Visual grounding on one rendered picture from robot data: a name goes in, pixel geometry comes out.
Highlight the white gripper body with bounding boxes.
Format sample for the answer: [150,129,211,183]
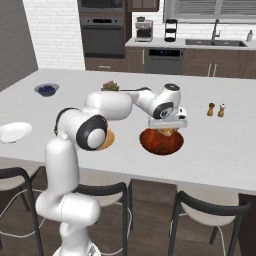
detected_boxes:
[147,116,189,130]

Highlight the chicken drumstick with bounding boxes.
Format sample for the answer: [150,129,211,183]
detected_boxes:
[158,127,176,137]

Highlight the red-brown bowl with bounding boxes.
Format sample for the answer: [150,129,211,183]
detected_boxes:
[139,127,185,156]

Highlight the red bell pepper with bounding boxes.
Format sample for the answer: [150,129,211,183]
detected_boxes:
[149,138,162,150]

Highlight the brown pepper shaker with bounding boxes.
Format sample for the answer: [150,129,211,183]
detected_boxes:
[206,102,215,117]

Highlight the grey bowl of blueberries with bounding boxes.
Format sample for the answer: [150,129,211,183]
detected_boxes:
[33,82,61,98]

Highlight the brown salt shaker white top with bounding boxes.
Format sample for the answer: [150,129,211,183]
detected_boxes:
[217,103,227,118]

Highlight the orange plate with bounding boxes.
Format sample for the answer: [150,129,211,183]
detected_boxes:
[97,128,116,151]

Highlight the grey dishwasher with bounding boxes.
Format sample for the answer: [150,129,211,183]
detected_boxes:
[144,48,185,76]

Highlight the brown base cupboards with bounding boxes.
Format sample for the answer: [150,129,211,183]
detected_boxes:
[182,48,256,80]
[84,46,147,74]

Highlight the black tiered stand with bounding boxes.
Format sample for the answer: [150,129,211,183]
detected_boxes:
[164,18,179,43]

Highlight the dark sink basin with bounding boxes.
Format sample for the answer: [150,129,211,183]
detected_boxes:
[184,38,248,48]

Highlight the black stool white seat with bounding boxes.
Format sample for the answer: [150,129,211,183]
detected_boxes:
[0,165,46,256]
[167,189,252,256]
[72,181,135,256]

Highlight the silver coffee machine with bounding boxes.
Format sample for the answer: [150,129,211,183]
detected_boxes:
[134,16,154,43]

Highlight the silver tap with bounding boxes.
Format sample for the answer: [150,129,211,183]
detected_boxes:
[210,18,222,42]

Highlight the black built-in oven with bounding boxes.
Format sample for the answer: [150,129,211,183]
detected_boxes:
[79,12,126,60]

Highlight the grey window blind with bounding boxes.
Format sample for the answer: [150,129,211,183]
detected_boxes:
[163,0,256,25]

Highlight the black microwave oven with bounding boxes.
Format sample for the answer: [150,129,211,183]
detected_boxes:
[77,0,126,14]

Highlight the white plate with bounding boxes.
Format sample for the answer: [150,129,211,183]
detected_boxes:
[0,121,33,145]

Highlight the brown wall cupboard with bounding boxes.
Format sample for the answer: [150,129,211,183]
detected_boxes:
[126,0,161,13]

